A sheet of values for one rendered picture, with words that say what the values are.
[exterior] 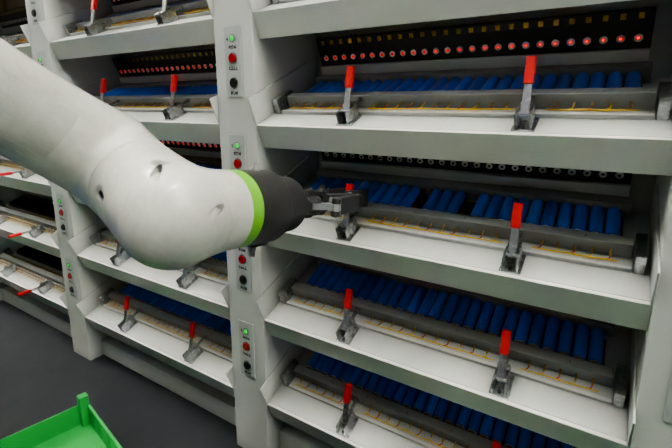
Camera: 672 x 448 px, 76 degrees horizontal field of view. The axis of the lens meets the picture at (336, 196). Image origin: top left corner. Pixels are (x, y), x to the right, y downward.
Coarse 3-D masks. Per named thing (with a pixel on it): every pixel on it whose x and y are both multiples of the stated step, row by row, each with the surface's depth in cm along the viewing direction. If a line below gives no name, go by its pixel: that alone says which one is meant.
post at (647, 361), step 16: (656, 304) 50; (656, 320) 50; (640, 336) 58; (656, 336) 50; (640, 352) 56; (656, 352) 51; (640, 368) 54; (656, 368) 51; (640, 384) 52; (656, 384) 51; (640, 400) 53; (656, 400) 52; (640, 416) 53; (656, 416) 52; (640, 432) 53; (656, 432) 52
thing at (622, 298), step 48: (624, 192) 64; (288, 240) 80; (336, 240) 73; (384, 240) 71; (432, 240) 68; (480, 240) 66; (480, 288) 62; (528, 288) 58; (576, 288) 54; (624, 288) 53
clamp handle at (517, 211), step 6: (516, 204) 59; (522, 204) 58; (516, 210) 59; (522, 210) 59; (516, 216) 59; (516, 222) 59; (516, 228) 59; (510, 234) 59; (516, 234) 59; (510, 240) 59; (516, 240) 59; (510, 246) 59; (516, 246) 59; (510, 252) 59; (516, 252) 60
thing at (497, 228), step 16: (368, 208) 75; (384, 208) 74; (400, 208) 73; (416, 208) 72; (384, 224) 73; (416, 224) 72; (432, 224) 70; (448, 224) 68; (464, 224) 67; (480, 224) 65; (496, 224) 64; (528, 224) 63; (528, 240) 63; (544, 240) 61; (560, 240) 60; (576, 240) 59; (592, 240) 58; (608, 240) 57; (624, 240) 56; (624, 256) 57
